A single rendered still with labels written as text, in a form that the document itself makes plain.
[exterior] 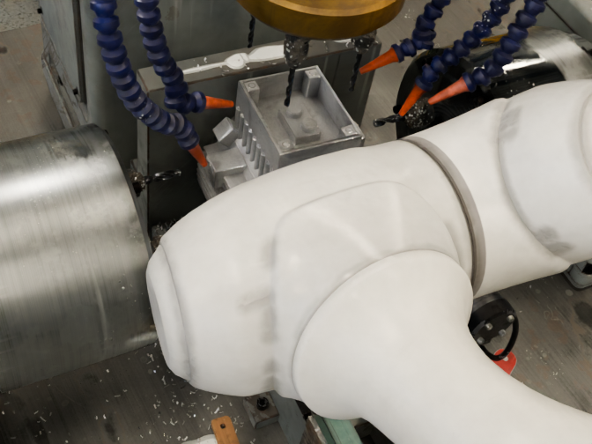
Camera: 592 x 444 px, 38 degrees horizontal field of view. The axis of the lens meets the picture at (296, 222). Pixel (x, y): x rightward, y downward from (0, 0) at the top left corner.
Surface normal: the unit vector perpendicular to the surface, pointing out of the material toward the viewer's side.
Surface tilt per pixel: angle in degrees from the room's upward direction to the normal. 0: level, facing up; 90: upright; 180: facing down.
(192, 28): 90
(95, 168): 5
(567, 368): 0
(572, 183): 65
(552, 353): 0
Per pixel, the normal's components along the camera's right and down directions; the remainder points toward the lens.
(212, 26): 0.43, 0.73
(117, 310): 0.44, 0.47
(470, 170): 0.07, -0.42
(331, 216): 0.01, -0.70
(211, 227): -0.29, -0.68
